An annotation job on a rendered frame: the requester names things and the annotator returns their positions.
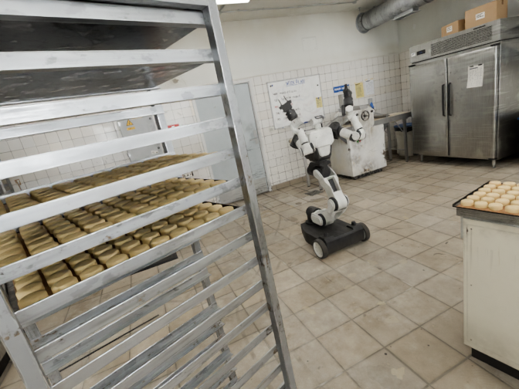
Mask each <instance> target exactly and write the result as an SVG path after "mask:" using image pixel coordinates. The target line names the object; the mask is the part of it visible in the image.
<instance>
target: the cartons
mask: <svg viewBox="0 0 519 389"><path fill-rule="evenodd" d="M502 18H507V0H495V1H492V2H489V3H487V4H484V5H481V6H478V7H476V8H472V9H470V10H468V11H465V19H461V20H457V21H455V22H452V23H450V24H449V25H445V26H443V27H442V28H441V31H442V37H444V36H448V35H451V34H453V33H456V32H460V31H463V30H465V29H470V28H473V27H475V26H478V25H482V24H484V23H487V22H491V21H493V20H497V19H502Z"/></svg>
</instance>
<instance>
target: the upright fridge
mask: <svg viewBox="0 0 519 389"><path fill-rule="evenodd" d="M409 51H410V63H412V64H411V66H409V82H410V97H411V112H412V141H413V155H420V159H421V161H420V162H423V160H422V159H423V155H427V156H439V157H463V158H475V159H487V160H492V165H493V167H492V168H495V165H496V160H499V159H501V158H504V157H507V156H509V155H512V154H515V153H517V152H518V155H519V120H518V117H519V16H514V17H508V18H502V19H497V20H493V21H491V22H487V23H484V24H482V25H478V26H475V27H473V28H470V29H465V30H463V31H460V32H456V33H453V34H451V35H448V36H444V37H441V38H438V39H434V40H432V41H429V42H425V43H423V44H420V45H417V46H413V47H410V48H409ZM478 64H483V85H482V86H478V87H471V88H466V87H467V80H468V66H476V65H478Z"/></svg>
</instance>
